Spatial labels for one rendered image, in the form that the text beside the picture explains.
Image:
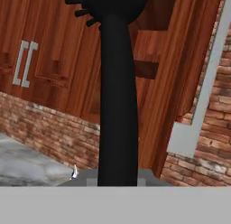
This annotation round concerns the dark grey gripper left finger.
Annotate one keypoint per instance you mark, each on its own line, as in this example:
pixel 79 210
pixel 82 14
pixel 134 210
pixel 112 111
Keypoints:
pixel 87 179

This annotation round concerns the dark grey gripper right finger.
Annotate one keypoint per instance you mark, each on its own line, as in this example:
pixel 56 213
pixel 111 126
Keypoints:
pixel 147 179

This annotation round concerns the small white object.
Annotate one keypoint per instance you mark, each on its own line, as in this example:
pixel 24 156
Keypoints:
pixel 74 172

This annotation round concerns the brown wooden cupboard door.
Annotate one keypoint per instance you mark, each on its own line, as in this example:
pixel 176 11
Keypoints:
pixel 7 29
pixel 177 68
pixel 66 53

